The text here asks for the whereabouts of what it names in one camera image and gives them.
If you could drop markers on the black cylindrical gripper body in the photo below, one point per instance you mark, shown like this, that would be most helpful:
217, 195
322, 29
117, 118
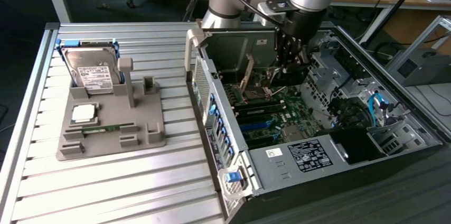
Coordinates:
303, 23

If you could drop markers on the green graphics card black cooler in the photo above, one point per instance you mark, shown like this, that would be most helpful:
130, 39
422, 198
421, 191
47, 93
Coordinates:
289, 79

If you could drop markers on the perforated metal disk bay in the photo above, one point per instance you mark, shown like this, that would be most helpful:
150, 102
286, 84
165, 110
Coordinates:
331, 81

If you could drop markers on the CPU socket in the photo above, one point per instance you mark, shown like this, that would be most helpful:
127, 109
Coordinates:
255, 94

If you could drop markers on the green motherboard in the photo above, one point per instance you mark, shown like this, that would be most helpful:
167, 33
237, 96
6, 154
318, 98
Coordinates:
299, 107

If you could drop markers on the black RAM stick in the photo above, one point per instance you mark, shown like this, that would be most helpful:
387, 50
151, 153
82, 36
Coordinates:
261, 110

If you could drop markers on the black stand pole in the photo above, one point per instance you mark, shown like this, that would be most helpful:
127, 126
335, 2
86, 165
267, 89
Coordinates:
398, 4

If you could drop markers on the blue expansion slot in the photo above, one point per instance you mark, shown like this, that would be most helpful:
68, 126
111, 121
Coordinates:
254, 126

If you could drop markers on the silver chipset heatsink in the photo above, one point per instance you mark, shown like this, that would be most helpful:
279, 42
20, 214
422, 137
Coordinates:
294, 133

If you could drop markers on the grey computer tower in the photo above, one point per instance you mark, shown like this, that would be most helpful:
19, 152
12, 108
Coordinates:
423, 70

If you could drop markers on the grey slotted disk bay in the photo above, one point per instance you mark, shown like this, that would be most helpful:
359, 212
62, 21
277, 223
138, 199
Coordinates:
394, 139

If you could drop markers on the grey power supply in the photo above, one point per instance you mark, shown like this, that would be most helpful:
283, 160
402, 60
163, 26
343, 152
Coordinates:
282, 171

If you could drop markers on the blue case latch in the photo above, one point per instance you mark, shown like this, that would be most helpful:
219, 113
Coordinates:
233, 177

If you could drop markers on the black open PC case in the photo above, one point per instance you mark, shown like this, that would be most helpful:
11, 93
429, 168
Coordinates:
282, 203

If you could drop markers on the hard disk with blue carrier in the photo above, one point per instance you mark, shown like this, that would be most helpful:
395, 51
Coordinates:
91, 63

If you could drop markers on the green RAM stick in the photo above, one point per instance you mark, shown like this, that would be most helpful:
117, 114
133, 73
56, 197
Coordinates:
102, 129

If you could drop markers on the grey parts rack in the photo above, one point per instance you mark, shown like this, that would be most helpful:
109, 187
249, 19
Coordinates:
106, 143

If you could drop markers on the silver CPU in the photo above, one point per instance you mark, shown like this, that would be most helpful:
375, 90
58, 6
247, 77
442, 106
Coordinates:
84, 114

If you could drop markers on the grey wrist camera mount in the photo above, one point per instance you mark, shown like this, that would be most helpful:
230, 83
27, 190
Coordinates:
273, 10

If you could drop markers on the aluminium profile frame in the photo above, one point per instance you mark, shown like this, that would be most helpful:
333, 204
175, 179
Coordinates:
442, 20

